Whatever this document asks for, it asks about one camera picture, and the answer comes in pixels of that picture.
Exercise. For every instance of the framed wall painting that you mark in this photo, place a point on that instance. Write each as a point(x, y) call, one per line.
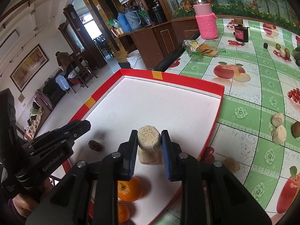
point(29, 67)

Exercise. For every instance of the small beige cake piece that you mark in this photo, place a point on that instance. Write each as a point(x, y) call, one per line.
point(231, 164)

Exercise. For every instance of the wooden cabinet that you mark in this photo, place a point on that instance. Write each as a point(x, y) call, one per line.
point(157, 42)

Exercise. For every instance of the pink knit-sleeved bottle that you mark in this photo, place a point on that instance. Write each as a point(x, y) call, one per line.
point(205, 19)

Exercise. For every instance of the blue thermos jug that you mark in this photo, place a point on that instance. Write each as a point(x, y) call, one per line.
point(125, 26)

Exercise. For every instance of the orange tangerine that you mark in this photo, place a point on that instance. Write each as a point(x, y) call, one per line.
point(123, 212)
point(129, 191)

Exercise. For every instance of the red white tray box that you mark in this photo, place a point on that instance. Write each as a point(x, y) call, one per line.
point(148, 102)

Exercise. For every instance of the white plastic bucket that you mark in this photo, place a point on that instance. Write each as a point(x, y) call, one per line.
point(135, 60)

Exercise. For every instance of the beige cake block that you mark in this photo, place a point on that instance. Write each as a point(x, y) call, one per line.
point(149, 158)
point(279, 135)
point(149, 138)
point(277, 119)

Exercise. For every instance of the red jujube date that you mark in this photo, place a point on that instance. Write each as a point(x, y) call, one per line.
point(95, 146)

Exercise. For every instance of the black jar with cork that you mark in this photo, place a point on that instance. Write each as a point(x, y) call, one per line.
point(240, 31)

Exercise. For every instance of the snack packets pile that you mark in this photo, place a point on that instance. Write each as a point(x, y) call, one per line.
point(198, 51)

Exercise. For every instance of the person in dark jacket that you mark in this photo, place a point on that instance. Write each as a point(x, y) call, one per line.
point(65, 62)

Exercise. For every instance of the brown longan fruit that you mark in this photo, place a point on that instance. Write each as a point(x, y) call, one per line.
point(295, 129)

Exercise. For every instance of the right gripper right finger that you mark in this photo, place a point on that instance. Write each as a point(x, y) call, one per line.
point(170, 152)

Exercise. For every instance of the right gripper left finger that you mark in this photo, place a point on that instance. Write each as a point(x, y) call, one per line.
point(128, 151)

